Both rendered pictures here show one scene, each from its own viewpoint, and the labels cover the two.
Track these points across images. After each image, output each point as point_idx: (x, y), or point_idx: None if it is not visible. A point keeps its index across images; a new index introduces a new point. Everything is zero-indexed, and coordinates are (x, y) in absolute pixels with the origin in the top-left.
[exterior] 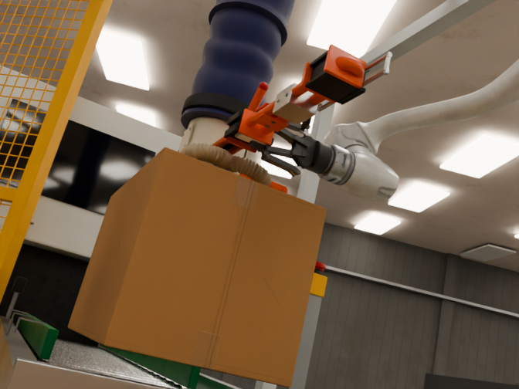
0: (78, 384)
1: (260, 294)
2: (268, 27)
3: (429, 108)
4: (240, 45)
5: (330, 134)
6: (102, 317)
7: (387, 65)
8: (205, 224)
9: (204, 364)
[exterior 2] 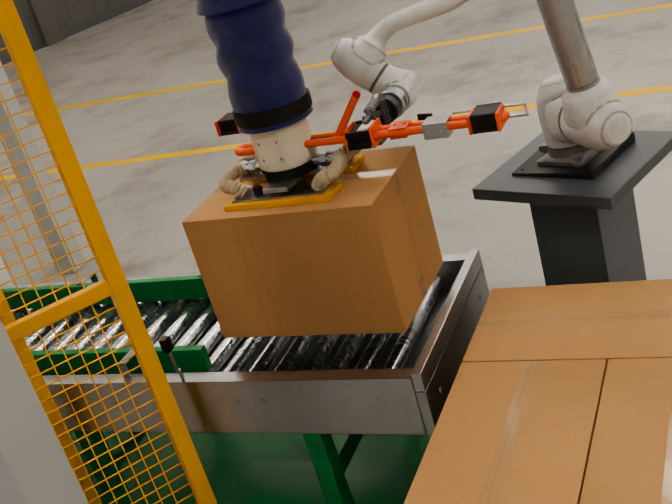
0: (432, 358)
1: (421, 232)
2: (280, 4)
3: (424, 11)
4: (278, 43)
5: (350, 62)
6: (370, 319)
7: (527, 111)
8: (397, 225)
9: (425, 293)
